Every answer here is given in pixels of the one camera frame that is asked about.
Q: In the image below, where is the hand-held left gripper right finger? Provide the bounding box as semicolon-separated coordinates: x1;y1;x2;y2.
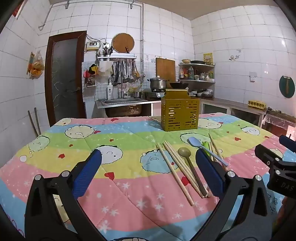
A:
194;148;271;241

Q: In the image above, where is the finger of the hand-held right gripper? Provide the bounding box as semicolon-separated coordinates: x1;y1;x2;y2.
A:
279;135;296;154
254;145;284;166

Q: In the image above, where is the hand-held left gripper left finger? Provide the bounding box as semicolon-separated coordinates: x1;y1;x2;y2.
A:
24;149;107;241

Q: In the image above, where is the wooden chopstick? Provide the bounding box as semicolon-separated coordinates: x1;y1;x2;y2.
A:
166;141;208;198
208;133;224;162
163;142;206;198
157;143;195;206
209;142;217;162

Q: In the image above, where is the green frog utensil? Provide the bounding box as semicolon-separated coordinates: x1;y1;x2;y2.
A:
202;141;214;161

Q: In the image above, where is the olive spoon with brown handle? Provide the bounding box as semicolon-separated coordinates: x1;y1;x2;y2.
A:
178;147;208;197

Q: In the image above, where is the light blue plastic spoon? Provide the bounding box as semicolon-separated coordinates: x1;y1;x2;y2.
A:
188;136;229;167

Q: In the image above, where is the yellow perforated utensil holder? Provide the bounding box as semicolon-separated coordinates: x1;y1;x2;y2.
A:
161;89;200;132

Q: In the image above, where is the row of hanging kitchen utensils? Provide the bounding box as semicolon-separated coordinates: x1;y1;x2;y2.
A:
113;59;140;84

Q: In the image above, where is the side table with plastic cover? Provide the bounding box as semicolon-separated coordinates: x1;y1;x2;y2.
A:
263;108;296;138

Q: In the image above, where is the colourful cartoon printed blanket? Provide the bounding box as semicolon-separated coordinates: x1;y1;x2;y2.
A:
0;112;296;241

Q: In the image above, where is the yellow egg carton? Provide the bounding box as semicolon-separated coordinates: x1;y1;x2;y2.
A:
248;100;266;109

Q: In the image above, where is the steel kitchen counter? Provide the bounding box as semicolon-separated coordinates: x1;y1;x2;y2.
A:
198;97;267;114

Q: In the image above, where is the steel sink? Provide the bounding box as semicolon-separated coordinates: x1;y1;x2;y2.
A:
96;97;154;118

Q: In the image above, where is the steel faucet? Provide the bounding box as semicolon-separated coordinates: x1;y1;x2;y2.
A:
119;76;129;99

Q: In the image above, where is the corner shelf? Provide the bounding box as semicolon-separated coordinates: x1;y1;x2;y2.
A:
178;63;216;98

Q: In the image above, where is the black wok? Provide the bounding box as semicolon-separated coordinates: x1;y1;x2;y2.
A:
169;80;189;90

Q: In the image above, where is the brown door with frosted glass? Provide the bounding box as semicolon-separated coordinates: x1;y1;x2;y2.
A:
45;31;87;127

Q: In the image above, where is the gas stove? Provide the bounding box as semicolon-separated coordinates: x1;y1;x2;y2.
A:
141;89;167;99

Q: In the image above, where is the steel pot with lid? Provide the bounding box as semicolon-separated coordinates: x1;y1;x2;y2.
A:
148;76;167;90

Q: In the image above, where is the white hanging cloth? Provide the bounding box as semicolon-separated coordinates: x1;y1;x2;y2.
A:
99;61;113;77

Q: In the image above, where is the rectangular wooden cutting board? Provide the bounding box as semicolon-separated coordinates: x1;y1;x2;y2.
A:
155;57;176;82

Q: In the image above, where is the hanging plastic bag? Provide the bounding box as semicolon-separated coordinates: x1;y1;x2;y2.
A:
29;51;45;80

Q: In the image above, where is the round wooden cutting board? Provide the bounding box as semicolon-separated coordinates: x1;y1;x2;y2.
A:
112;33;135;54

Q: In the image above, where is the green round board with handle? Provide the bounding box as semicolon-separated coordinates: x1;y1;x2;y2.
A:
279;75;295;97

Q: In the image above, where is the thin stick leaning on wall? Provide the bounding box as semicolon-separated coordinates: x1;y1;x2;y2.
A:
34;108;42;135
28;110;39;137

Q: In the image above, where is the metal wall rack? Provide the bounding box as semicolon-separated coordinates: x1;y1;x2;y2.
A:
97;54;137;62

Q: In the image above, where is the white wall control box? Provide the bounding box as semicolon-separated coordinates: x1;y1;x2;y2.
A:
85;42;102;52

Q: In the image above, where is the vertical white wall pipe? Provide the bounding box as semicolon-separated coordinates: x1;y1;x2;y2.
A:
140;5;145;77

